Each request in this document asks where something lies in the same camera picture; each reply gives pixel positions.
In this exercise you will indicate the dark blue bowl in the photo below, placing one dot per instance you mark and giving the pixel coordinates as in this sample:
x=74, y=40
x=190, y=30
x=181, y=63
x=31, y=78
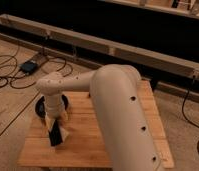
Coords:
x=40, y=108

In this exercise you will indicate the wooden table board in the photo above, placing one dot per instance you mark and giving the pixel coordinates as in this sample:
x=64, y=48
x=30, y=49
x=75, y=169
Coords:
x=84, y=147

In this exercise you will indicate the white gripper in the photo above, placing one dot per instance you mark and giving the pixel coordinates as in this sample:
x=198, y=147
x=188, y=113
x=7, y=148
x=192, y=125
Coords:
x=54, y=107

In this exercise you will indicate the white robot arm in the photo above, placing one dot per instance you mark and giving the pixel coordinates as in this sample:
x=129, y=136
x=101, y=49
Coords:
x=114, y=93

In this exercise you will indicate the wooden floor rail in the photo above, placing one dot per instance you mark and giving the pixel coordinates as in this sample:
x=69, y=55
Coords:
x=168, y=73

